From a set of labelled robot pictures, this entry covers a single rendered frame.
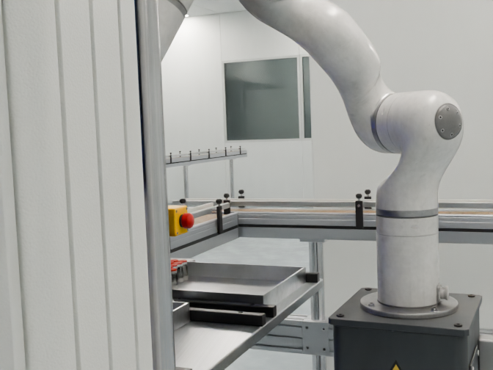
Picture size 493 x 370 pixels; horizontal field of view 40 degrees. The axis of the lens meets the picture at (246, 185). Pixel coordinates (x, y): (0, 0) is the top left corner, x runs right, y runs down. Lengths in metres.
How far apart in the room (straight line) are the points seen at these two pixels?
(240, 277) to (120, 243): 1.06
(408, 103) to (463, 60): 1.53
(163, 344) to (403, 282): 0.77
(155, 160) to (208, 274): 1.01
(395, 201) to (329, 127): 1.60
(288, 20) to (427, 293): 0.58
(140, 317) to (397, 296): 0.85
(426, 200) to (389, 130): 0.15
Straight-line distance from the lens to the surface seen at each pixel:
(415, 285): 1.33
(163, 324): 0.63
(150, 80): 0.61
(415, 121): 1.25
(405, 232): 1.31
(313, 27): 1.22
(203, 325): 1.22
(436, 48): 2.81
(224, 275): 1.58
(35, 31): 0.43
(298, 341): 2.43
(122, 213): 0.52
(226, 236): 2.28
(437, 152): 1.27
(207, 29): 10.41
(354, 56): 1.23
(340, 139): 2.87
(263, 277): 1.54
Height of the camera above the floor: 1.23
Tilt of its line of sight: 5 degrees down
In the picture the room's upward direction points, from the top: 2 degrees counter-clockwise
